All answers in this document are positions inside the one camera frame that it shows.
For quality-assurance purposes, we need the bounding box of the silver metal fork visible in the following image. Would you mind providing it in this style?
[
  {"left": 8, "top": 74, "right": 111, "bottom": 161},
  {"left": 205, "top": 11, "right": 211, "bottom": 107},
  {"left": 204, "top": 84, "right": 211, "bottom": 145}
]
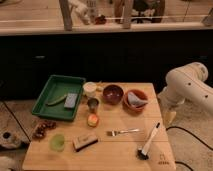
[{"left": 106, "top": 129, "right": 140, "bottom": 137}]

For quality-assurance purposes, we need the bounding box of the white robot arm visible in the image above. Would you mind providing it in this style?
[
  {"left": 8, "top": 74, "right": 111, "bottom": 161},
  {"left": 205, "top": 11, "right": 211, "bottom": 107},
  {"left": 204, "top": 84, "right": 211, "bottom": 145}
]
[{"left": 157, "top": 62, "right": 213, "bottom": 126}]

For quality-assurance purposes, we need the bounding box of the orange terracotta bowl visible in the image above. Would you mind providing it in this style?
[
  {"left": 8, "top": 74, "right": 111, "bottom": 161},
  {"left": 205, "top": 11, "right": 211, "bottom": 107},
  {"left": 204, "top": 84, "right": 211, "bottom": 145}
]
[{"left": 123, "top": 89, "right": 148, "bottom": 112}]

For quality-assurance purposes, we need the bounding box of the grey cloth in bowl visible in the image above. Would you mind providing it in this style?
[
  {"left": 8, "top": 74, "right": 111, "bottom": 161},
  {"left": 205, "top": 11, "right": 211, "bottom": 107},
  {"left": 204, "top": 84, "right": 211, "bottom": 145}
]
[{"left": 127, "top": 92, "right": 148, "bottom": 107}]

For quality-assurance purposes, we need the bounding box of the purple bowl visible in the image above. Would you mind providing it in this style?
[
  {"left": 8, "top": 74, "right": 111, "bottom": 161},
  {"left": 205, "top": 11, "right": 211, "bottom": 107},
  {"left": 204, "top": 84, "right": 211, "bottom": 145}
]
[{"left": 103, "top": 84, "right": 124, "bottom": 105}]

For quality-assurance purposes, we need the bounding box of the small metal cup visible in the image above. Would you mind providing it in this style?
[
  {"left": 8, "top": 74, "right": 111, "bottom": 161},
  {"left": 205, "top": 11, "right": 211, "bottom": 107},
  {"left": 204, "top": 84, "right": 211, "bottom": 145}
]
[{"left": 87, "top": 98, "right": 99, "bottom": 113}]

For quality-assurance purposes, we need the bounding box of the orange fruit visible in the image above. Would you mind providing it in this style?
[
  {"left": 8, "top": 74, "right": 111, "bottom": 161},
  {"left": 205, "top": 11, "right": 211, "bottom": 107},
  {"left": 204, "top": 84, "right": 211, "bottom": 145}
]
[{"left": 87, "top": 114, "right": 99, "bottom": 127}]

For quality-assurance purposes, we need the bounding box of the white cup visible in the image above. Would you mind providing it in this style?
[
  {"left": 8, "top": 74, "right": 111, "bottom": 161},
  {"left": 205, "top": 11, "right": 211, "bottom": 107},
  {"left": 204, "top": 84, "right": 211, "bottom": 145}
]
[{"left": 83, "top": 82, "right": 97, "bottom": 98}]

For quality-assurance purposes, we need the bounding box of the wooden board eraser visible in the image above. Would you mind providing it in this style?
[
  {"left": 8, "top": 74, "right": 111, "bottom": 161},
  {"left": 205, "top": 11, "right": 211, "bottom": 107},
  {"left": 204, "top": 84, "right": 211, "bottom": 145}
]
[{"left": 73, "top": 133, "right": 98, "bottom": 152}]

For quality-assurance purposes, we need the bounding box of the grey sponge block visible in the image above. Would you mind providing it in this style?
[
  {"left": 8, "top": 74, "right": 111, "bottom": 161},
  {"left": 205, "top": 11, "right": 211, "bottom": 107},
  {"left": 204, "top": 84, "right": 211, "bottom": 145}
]
[{"left": 64, "top": 93, "right": 77, "bottom": 108}]

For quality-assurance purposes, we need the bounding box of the green cucumber slice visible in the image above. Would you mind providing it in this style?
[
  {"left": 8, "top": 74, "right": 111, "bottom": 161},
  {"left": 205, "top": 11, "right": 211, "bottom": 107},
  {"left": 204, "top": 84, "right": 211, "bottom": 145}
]
[{"left": 46, "top": 94, "right": 67, "bottom": 106}]

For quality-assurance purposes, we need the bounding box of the green plastic tray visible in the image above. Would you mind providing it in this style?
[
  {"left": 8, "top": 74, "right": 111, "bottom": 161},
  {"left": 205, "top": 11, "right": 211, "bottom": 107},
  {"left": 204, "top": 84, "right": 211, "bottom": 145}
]
[{"left": 32, "top": 75, "right": 86, "bottom": 121}]

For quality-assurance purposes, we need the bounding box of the green plastic cup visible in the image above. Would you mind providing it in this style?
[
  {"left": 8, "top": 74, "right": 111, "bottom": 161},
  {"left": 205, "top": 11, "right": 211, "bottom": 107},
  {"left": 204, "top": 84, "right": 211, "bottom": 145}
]
[{"left": 50, "top": 134, "right": 65, "bottom": 152}]

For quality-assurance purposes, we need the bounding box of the brown grape bunch toy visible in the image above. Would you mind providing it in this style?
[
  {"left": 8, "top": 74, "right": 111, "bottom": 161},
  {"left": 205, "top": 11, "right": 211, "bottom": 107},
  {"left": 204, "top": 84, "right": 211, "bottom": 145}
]
[{"left": 32, "top": 121, "right": 56, "bottom": 140}]

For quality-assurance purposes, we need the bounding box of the black power cable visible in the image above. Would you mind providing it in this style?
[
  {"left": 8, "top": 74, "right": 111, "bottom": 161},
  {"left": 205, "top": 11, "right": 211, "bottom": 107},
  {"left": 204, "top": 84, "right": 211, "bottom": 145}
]
[{"left": 166, "top": 125, "right": 213, "bottom": 171}]

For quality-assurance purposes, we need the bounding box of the white handled dish brush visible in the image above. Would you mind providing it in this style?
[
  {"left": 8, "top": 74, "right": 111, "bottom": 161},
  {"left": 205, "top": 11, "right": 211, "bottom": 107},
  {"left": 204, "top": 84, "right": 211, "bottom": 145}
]
[{"left": 137, "top": 123, "right": 160, "bottom": 160}]

